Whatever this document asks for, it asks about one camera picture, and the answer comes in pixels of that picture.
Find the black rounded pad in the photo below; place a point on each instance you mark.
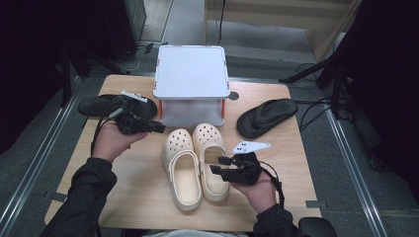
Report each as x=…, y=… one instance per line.
x=316, y=227

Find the cream clog shoe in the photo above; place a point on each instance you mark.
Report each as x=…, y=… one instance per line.
x=184, y=184
x=206, y=138

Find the person's right hand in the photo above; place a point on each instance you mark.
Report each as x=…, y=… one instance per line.
x=260, y=194

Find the dark cabinet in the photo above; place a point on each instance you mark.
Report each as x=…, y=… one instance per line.
x=122, y=26

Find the person's left hand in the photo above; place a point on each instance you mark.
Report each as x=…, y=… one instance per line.
x=108, y=141

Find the light wooden partition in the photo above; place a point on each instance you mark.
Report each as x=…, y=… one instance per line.
x=329, y=39

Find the black flip-flop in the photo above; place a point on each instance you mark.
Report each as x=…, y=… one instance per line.
x=99, y=106
x=263, y=118

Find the white shoe rack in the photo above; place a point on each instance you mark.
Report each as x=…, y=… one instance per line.
x=191, y=72

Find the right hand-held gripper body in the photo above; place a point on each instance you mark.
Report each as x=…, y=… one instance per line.
x=245, y=169

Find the metal floor rail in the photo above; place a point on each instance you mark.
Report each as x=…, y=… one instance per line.
x=351, y=164
x=36, y=158

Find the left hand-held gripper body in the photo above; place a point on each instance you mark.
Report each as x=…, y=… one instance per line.
x=131, y=124

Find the black curtain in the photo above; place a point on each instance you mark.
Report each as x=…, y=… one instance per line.
x=388, y=82

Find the black metal stand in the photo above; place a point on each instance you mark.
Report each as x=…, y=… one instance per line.
x=66, y=79

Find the black tripod stand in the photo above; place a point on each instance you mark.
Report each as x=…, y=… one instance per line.
x=336, y=89

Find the person's grey clothing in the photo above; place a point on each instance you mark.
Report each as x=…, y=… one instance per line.
x=197, y=234

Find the round black table grommet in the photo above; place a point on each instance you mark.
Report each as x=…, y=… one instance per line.
x=233, y=95

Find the grey tape strip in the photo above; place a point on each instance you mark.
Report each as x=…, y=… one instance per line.
x=316, y=204
x=54, y=197

